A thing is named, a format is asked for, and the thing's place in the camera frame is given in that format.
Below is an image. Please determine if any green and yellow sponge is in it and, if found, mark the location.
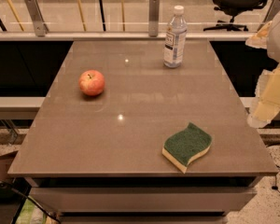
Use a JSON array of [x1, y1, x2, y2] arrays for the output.
[[161, 122, 212, 174]]

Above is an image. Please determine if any clear plastic water bottle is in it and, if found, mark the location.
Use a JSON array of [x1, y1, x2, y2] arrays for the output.
[[163, 6, 188, 68]]

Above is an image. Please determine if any green white bag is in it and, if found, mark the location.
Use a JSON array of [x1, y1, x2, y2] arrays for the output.
[[15, 200, 46, 224]]

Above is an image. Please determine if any black office chair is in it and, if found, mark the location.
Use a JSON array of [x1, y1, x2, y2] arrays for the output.
[[204, 0, 280, 32]]

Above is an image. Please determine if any metal glass railing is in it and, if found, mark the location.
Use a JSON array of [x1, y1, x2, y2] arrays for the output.
[[0, 0, 280, 42]]

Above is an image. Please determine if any red apple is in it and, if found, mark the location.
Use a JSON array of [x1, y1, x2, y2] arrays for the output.
[[78, 70, 105, 96]]

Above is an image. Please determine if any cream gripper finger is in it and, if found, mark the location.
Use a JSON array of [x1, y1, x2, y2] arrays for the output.
[[245, 21, 273, 49], [247, 64, 280, 128]]

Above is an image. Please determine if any black floor cable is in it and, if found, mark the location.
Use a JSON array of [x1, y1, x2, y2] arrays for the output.
[[265, 140, 280, 201]]

